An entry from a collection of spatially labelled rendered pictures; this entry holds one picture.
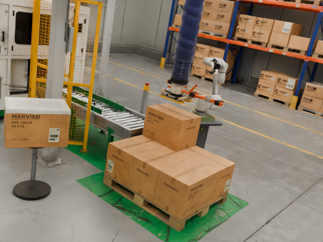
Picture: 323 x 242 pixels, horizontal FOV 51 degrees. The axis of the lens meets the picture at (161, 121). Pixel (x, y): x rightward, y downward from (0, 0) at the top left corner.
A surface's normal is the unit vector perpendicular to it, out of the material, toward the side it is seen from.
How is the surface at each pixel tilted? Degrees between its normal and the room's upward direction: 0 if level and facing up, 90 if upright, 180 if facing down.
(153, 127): 90
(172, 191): 90
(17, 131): 90
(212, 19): 89
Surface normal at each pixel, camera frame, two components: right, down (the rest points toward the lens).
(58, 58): 0.76, 0.33
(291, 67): -0.66, 0.12
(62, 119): 0.41, 0.35
